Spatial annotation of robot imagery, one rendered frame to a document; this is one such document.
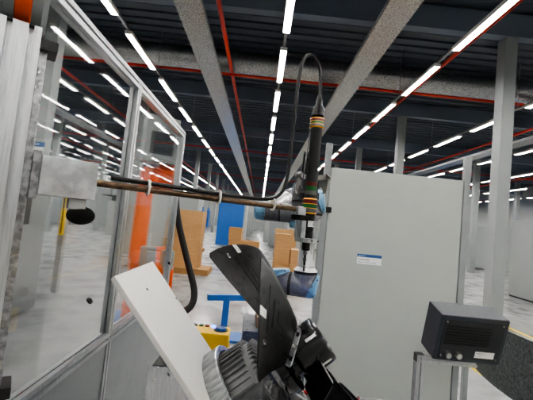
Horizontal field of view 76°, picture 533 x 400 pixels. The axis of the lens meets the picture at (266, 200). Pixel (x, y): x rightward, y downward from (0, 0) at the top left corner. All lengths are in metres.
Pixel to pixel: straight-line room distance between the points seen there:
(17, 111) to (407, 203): 2.74
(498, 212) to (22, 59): 7.51
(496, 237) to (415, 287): 4.72
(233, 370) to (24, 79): 0.74
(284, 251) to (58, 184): 7.98
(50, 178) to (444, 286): 2.94
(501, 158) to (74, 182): 7.57
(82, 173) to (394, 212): 2.59
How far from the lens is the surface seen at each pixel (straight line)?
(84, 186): 0.71
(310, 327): 0.93
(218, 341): 1.40
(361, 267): 2.94
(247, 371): 0.90
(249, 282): 0.98
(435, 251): 3.15
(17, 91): 0.72
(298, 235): 0.98
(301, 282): 1.72
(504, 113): 8.08
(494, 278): 7.72
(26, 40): 0.75
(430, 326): 1.59
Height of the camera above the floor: 1.51
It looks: 3 degrees up
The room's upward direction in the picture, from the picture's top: 6 degrees clockwise
